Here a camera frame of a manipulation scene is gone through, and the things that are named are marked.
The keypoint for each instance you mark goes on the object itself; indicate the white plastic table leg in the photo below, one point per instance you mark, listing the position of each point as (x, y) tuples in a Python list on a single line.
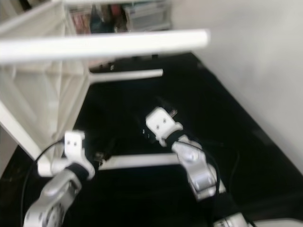
[(128, 75), (113, 2), (99, 46), (137, 161)]

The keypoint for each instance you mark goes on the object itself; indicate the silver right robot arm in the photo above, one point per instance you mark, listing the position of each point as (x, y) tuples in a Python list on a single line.
[(199, 165)]

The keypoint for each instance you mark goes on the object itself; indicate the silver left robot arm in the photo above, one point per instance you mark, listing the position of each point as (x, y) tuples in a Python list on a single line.
[(52, 198)]

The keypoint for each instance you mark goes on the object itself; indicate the white plastic children table top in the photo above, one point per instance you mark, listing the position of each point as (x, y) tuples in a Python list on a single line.
[(47, 104)]

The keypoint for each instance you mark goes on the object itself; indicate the black tablecloth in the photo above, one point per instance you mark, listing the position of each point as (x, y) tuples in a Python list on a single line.
[(132, 109)]

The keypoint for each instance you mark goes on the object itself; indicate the grey plastic storage box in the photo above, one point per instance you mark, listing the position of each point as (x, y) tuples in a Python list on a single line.
[(147, 16)]

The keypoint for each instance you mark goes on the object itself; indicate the black bag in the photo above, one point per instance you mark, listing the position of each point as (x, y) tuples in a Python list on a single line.
[(100, 21)]

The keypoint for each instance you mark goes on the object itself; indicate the red printed box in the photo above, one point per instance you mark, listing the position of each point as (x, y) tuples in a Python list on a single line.
[(79, 21)]

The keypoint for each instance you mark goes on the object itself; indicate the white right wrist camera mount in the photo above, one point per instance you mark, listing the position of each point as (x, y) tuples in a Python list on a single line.
[(163, 122)]

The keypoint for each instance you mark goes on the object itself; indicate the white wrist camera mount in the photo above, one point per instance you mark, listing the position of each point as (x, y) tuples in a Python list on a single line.
[(163, 122), (74, 142)]

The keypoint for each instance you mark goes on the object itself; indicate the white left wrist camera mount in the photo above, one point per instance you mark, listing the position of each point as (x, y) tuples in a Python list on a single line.
[(74, 142)]

